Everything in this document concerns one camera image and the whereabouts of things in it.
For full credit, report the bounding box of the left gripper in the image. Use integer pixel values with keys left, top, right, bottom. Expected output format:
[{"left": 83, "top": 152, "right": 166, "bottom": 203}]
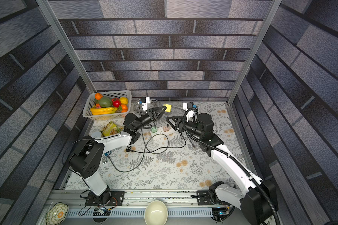
[{"left": 133, "top": 107, "right": 166, "bottom": 133}]

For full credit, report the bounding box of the pink charger plug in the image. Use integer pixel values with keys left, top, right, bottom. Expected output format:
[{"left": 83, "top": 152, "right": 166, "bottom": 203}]
[{"left": 163, "top": 126, "right": 170, "bottom": 132}]

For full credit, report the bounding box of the yellow charger plug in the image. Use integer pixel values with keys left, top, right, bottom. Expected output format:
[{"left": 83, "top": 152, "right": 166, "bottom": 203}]
[{"left": 164, "top": 104, "right": 172, "bottom": 112}]

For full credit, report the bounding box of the green charger plug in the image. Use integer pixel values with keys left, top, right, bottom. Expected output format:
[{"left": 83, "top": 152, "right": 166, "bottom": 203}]
[{"left": 151, "top": 127, "right": 158, "bottom": 134}]

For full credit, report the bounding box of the black charging cable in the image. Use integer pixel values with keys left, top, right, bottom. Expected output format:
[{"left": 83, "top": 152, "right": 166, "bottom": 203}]
[
  {"left": 131, "top": 126, "right": 187, "bottom": 155},
  {"left": 106, "top": 123, "right": 170, "bottom": 173}
]

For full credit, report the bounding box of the blue mp3 player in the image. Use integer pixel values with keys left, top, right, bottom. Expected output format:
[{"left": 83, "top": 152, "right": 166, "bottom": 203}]
[{"left": 104, "top": 151, "right": 112, "bottom": 157}]

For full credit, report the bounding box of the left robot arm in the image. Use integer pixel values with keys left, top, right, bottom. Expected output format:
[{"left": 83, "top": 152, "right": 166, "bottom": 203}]
[{"left": 69, "top": 106, "right": 167, "bottom": 206}]

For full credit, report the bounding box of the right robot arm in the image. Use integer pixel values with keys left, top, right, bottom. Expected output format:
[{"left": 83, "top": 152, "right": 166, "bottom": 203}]
[{"left": 166, "top": 113, "right": 281, "bottom": 225}]

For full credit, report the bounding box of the white power strip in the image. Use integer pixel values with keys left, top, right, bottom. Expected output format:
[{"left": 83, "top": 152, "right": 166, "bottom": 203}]
[{"left": 150, "top": 126, "right": 180, "bottom": 140}]

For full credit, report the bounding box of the yellow plastic corn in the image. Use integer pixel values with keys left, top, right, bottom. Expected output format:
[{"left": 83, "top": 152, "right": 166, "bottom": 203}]
[{"left": 119, "top": 97, "right": 129, "bottom": 105}]

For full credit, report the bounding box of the yellow corn chips bag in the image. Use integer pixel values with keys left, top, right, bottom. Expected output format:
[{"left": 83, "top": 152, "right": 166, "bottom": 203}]
[{"left": 101, "top": 122, "right": 124, "bottom": 137}]

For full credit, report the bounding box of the green plastic mango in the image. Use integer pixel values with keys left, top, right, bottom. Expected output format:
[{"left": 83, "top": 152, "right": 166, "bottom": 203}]
[{"left": 98, "top": 97, "right": 113, "bottom": 108}]

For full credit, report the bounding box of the orange plastic tangerine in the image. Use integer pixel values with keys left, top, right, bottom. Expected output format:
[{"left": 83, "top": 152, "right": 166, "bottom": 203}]
[{"left": 95, "top": 93, "right": 103, "bottom": 100}]

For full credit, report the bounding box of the yellow plastic banana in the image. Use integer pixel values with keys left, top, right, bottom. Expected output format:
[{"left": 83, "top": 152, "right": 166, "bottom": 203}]
[{"left": 90, "top": 107, "right": 118, "bottom": 115}]

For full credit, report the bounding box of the white plastic fruit basket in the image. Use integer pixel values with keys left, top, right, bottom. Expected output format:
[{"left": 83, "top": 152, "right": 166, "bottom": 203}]
[{"left": 82, "top": 90, "right": 131, "bottom": 121}]

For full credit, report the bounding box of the cream ceramic bowl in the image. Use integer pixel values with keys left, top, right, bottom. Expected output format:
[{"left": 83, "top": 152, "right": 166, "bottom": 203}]
[{"left": 144, "top": 200, "right": 168, "bottom": 225}]

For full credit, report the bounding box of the floral green dish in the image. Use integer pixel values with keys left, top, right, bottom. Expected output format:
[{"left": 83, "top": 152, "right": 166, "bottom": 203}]
[{"left": 45, "top": 202, "right": 69, "bottom": 225}]

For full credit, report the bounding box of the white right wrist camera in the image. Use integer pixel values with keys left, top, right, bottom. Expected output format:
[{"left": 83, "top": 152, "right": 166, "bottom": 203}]
[{"left": 183, "top": 102, "right": 199, "bottom": 122}]

